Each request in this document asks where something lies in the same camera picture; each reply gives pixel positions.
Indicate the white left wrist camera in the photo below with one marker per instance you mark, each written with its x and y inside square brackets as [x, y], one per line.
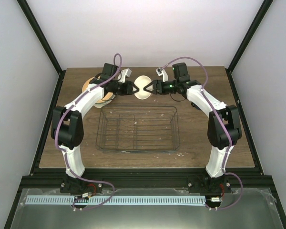
[124, 74]

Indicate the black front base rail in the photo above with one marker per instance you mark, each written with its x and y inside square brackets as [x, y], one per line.
[192, 179]

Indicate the dark blue ceramic mug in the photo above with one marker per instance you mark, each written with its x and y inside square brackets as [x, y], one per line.
[195, 106]

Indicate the black frame post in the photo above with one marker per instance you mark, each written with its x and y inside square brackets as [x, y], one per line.
[249, 34]
[39, 34]

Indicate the small cream ceramic bowl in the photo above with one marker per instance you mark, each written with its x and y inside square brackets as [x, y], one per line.
[141, 82]

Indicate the white bowl green red rim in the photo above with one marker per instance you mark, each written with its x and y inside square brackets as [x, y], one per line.
[105, 100]

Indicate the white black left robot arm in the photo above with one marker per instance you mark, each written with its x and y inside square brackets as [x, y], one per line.
[67, 121]

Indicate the black right frame post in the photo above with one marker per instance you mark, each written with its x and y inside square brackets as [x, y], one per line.
[249, 34]

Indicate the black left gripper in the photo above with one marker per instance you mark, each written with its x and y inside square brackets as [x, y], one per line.
[127, 89]

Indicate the black left frame post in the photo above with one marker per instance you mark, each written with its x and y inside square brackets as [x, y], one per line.
[39, 34]

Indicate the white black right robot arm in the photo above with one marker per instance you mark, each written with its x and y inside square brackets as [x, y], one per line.
[224, 128]

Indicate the clear acrylic front panel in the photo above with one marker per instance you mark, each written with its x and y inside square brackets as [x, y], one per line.
[251, 208]

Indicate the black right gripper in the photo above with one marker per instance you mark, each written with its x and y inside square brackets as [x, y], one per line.
[157, 83]

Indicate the light blue slotted strip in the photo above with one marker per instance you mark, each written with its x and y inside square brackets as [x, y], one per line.
[117, 200]

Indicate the black wire dish rack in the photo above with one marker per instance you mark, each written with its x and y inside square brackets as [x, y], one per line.
[138, 129]

